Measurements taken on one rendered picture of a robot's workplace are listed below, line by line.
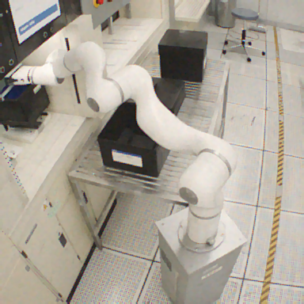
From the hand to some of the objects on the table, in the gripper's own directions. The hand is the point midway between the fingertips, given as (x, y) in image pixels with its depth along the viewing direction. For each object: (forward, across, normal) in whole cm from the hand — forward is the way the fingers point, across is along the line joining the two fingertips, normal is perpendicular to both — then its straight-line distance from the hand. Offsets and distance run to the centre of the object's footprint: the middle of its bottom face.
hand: (10, 74), depth 135 cm
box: (-61, -91, +45) cm, 119 cm away
